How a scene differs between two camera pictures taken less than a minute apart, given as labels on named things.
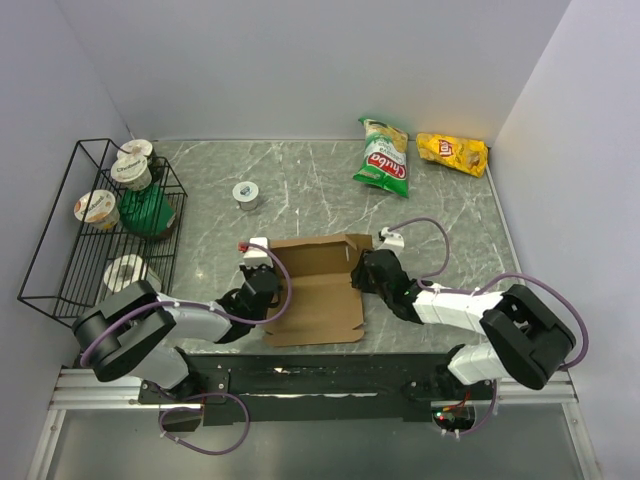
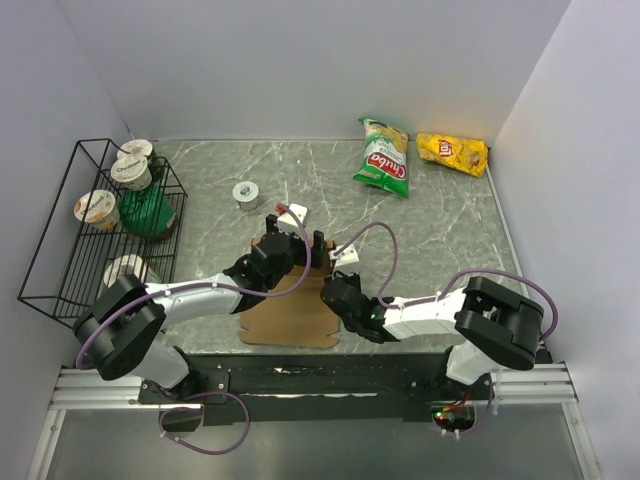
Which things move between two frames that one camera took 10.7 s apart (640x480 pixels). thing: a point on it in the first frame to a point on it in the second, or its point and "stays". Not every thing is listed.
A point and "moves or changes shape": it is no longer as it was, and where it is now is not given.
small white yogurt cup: [246, 193] stays
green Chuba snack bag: [385, 159] stays
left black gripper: [248, 271] to [318, 247]
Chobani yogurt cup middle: [132, 170] stays
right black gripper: [359, 275] to [354, 278]
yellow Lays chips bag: [468, 155] stays
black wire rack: [114, 224] stays
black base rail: [263, 389] stays
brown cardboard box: [324, 306] moves or changes shape
